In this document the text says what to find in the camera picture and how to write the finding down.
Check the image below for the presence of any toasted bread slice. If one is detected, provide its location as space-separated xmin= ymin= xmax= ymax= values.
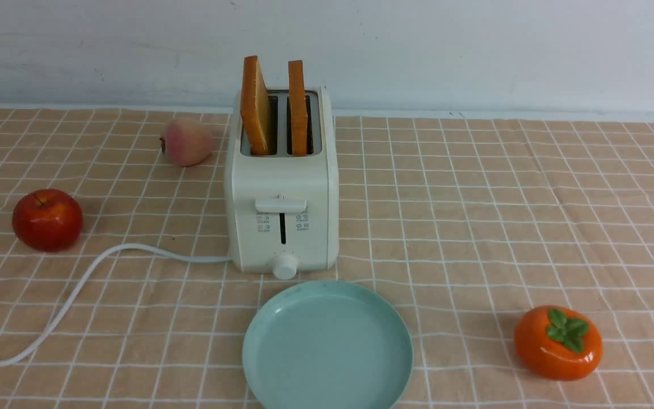
xmin=288 ymin=60 xmax=309 ymax=156
xmin=240 ymin=55 xmax=276 ymax=156

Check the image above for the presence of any white two-slot toaster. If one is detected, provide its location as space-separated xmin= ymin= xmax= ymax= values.
xmin=224 ymin=86 xmax=339 ymax=280

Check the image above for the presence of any light blue round plate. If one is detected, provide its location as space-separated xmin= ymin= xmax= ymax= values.
xmin=242 ymin=281 xmax=413 ymax=408

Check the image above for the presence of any pink peach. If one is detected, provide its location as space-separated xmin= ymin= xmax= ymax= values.
xmin=160 ymin=117 xmax=215 ymax=166

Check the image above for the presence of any orange persimmon with green leaf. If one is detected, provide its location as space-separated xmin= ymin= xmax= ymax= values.
xmin=514 ymin=305 xmax=603 ymax=381

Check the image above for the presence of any red apple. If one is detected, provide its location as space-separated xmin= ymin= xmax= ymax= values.
xmin=11 ymin=189 xmax=83 ymax=253

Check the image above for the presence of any white power cable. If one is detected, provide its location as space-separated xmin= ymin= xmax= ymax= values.
xmin=0 ymin=243 xmax=232 ymax=366

